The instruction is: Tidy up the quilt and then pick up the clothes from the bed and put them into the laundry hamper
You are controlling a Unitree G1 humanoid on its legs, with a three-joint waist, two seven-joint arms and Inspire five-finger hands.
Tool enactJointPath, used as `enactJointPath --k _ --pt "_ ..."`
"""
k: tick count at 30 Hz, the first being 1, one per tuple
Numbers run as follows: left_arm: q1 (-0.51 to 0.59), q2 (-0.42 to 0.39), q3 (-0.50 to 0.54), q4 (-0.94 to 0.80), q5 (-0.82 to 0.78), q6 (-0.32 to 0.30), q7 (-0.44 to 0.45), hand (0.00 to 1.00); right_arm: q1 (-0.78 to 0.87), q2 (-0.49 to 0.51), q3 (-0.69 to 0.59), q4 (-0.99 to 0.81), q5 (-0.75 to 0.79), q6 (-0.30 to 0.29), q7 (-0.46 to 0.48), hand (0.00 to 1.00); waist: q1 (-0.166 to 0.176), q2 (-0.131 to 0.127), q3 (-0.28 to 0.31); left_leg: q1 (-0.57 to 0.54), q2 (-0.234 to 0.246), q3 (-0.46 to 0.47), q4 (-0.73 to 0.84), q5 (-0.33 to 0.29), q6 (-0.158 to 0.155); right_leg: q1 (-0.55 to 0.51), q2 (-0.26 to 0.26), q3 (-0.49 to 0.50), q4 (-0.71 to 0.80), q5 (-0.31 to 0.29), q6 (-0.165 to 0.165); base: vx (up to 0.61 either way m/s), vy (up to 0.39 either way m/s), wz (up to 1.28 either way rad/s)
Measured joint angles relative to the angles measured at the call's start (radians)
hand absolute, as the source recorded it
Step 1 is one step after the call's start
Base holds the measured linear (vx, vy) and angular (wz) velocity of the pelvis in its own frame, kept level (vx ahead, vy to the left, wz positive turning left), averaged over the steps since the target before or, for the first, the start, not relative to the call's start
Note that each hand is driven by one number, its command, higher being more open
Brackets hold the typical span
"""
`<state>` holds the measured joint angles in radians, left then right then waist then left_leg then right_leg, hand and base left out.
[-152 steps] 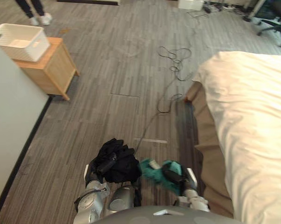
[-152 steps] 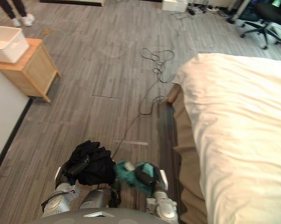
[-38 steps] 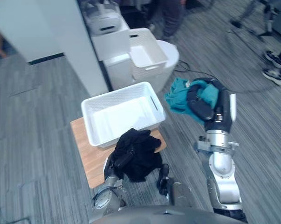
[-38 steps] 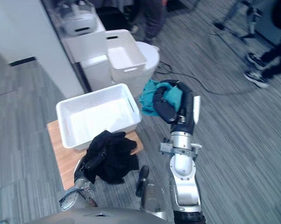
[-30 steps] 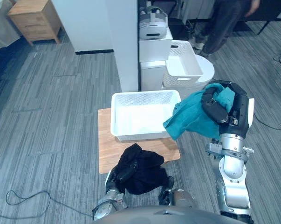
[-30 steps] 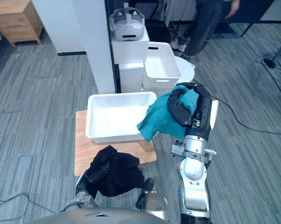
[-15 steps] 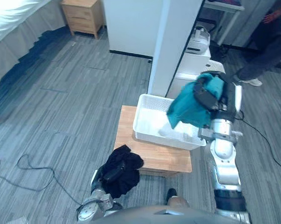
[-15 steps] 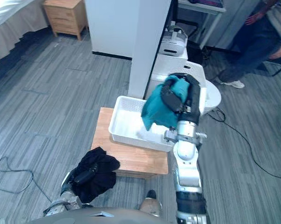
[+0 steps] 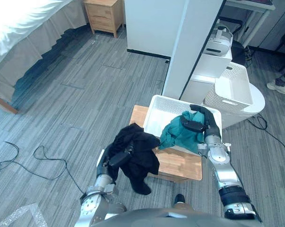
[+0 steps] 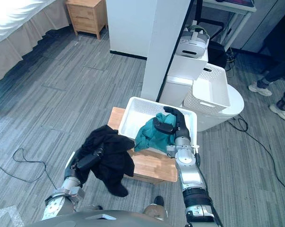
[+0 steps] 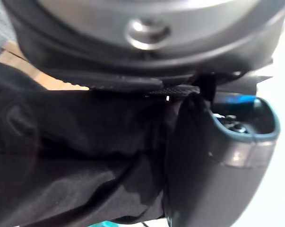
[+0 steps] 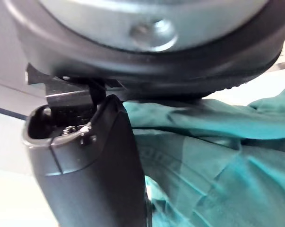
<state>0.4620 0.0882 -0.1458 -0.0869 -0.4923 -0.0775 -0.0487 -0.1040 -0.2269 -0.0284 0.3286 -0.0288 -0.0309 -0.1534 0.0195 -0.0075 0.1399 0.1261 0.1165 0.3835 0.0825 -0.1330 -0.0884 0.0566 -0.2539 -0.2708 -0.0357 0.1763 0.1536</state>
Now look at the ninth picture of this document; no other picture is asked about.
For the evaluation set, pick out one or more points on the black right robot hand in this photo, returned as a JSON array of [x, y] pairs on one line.
[[212, 123]]

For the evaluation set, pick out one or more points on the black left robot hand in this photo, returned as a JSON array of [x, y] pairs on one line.
[[118, 158]]

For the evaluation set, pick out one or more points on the black garment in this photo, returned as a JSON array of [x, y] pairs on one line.
[[142, 153]]

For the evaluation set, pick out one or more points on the teal garment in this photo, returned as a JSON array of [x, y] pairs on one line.
[[180, 136]]

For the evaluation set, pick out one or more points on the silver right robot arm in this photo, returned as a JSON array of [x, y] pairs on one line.
[[223, 170]]

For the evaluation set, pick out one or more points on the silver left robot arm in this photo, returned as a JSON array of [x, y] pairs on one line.
[[92, 205]]

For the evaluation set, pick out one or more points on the white perforated laundry hamper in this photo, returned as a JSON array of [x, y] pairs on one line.
[[160, 111]]

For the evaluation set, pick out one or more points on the grey bed skirt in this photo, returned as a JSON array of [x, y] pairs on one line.
[[26, 54]]

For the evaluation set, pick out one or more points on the white quilt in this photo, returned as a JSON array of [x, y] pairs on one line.
[[17, 26]]

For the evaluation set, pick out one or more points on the white low cabinet box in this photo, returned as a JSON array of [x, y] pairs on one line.
[[199, 91]]

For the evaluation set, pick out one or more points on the white perforated storage basket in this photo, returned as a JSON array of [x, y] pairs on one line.
[[232, 87]]

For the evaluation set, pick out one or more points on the white round table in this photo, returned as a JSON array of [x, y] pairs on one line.
[[256, 101]]

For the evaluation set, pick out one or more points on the low wooden table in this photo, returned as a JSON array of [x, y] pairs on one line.
[[177, 165]]

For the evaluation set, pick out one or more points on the white box under headset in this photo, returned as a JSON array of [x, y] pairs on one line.
[[210, 65]]

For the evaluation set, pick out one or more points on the grey robot torso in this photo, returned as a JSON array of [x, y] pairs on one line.
[[144, 217]]

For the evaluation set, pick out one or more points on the dark robot foot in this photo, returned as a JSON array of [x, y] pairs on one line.
[[179, 199]]

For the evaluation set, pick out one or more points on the person's white shoe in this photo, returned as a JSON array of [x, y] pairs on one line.
[[278, 87]]

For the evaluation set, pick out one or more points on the black chair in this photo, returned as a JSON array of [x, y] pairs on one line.
[[236, 50]]

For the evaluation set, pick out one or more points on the white VR headset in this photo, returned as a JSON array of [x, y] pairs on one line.
[[216, 43]]

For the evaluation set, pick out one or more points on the white partition board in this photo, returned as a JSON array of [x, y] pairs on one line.
[[187, 47]]

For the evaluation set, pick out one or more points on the white desk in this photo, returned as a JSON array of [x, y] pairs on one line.
[[248, 3]]

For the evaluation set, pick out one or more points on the wooden nightstand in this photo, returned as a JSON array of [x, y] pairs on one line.
[[104, 14]]

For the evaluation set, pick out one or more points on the wooden bed frame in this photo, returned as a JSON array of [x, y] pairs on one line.
[[2, 102]]

